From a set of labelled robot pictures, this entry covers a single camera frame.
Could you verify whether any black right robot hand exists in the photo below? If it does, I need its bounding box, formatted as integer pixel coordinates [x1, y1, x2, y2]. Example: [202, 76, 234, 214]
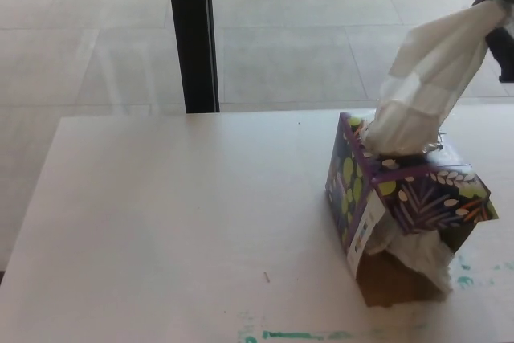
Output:
[471, 0, 514, 84]

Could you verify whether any white pulled tissue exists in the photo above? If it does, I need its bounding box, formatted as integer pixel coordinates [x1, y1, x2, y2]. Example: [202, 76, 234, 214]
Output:
[388, 0, 514, 97]

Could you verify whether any purple floral tissue box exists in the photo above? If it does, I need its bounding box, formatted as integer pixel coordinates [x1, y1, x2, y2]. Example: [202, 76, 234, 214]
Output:
[324, 112, 500, 307]

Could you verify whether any crumpled white tissue wad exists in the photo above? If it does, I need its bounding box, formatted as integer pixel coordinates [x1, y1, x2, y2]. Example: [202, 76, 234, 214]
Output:
[363, 227, 455, 294]

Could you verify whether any black window frame post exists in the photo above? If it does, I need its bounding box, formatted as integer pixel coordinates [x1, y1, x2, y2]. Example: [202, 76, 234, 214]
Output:
[165, 0, 221, 114]

